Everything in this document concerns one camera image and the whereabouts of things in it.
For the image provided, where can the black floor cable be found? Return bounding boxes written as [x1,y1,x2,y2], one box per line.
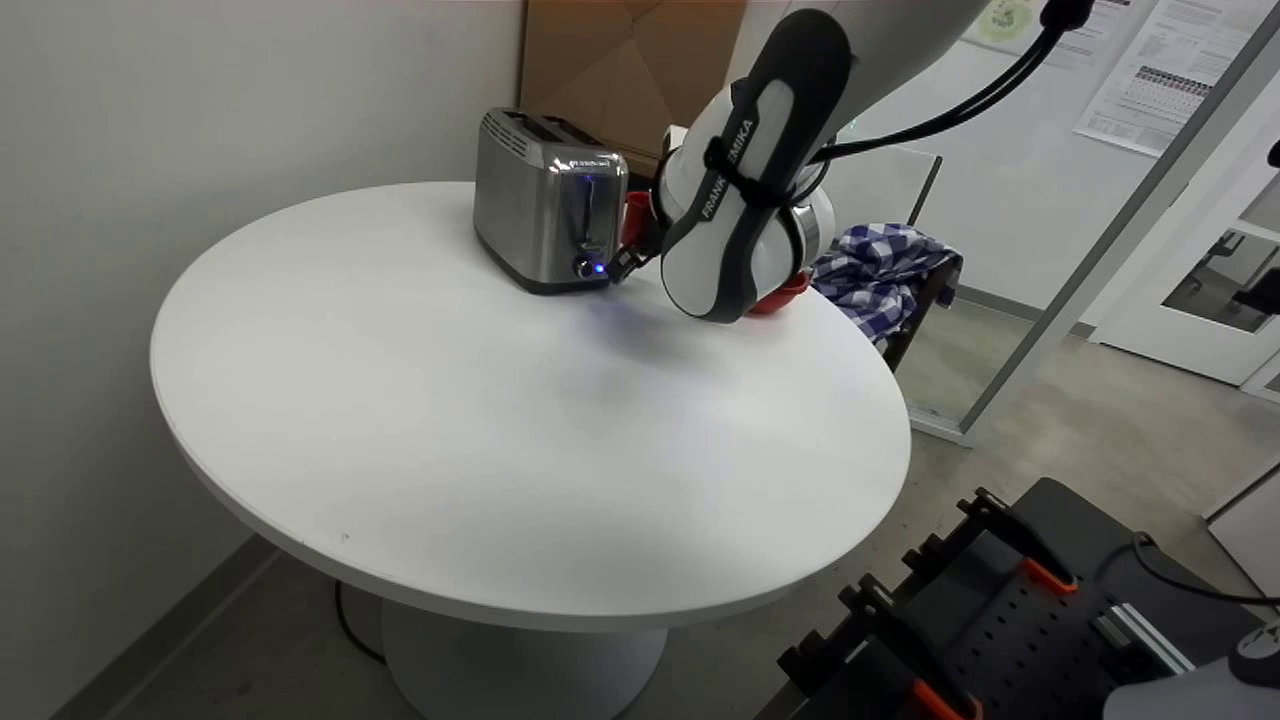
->
[328,581,393,666]

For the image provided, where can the printed paper sheet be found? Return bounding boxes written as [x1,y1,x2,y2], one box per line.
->
[1066,0,1280,164]

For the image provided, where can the black equipment with red parts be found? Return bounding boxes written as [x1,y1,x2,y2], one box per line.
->
[782,472,1280,720]

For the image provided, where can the large cardboard sheet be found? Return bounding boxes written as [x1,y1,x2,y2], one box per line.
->
[513,0,753,179]

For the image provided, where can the black clamp orange handle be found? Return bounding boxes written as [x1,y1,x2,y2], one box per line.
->
[898,485,1087,609]
[774,576,989,720]

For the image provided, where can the red bowl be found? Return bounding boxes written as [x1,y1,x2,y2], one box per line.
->
[740,267,820,325]

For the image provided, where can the metal frame post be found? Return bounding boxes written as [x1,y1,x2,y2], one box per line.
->
[947,5,1280,441]

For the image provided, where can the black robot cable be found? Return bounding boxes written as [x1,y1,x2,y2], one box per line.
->
[809,0,1100,172]

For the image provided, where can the white table pedestal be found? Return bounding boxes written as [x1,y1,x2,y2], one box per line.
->
[374,597,673,720]

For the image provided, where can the silver toaster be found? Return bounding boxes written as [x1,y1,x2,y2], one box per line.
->
[470,103,634,298]

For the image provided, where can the red cup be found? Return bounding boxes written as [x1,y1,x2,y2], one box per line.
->
[617,187,661,256]

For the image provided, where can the blue checkered cloth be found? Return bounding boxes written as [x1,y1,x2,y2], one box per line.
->
[809,216,963,346]

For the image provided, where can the green printed paper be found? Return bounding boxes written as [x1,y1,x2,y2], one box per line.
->
[960,0,1051,58]

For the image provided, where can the white door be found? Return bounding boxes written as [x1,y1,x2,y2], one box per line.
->
[1087,77,1280,391]

